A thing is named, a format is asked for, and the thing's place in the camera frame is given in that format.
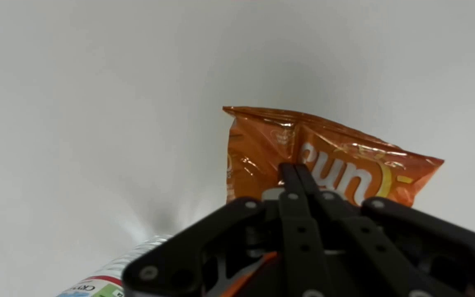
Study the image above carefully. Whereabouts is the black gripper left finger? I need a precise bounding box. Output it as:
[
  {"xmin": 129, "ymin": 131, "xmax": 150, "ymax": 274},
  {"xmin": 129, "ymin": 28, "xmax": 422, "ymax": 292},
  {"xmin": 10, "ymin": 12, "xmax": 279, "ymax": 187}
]
[{"xmin": 121, "ymin": 162, "xmax": 330, "ymax": 297}]

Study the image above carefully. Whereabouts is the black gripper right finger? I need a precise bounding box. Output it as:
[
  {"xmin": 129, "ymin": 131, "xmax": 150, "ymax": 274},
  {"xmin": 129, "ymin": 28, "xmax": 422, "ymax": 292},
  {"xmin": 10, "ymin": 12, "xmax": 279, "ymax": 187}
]
[{"xmin": 299, "ymin": 164, "xmax": 475, "ymax": 297}]

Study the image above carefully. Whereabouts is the orange chip bag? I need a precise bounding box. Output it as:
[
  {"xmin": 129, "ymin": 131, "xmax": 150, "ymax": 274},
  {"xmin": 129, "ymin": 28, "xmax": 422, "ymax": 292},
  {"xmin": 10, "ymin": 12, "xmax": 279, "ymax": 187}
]
[{"xmin": 221, "ymin": 104, "xmax": 447, "ymax": 210}]

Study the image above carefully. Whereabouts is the clear water bottle white label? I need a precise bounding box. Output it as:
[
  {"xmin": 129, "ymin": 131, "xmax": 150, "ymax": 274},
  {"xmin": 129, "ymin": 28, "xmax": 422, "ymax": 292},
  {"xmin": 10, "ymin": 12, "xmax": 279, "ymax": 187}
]
[{"xmin": 55, "ymin": 235, "xmax": 177, "ymax": 297}]

